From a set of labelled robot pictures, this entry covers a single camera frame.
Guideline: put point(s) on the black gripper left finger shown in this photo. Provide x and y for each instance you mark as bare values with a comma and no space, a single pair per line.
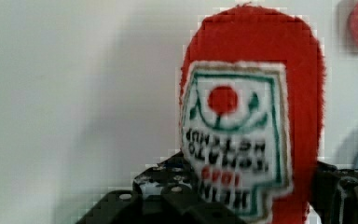
162,194

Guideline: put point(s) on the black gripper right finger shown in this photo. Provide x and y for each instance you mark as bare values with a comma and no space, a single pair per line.
334,194

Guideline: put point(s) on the red plush ketchup bottle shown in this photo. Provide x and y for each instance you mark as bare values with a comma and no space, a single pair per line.
251,113

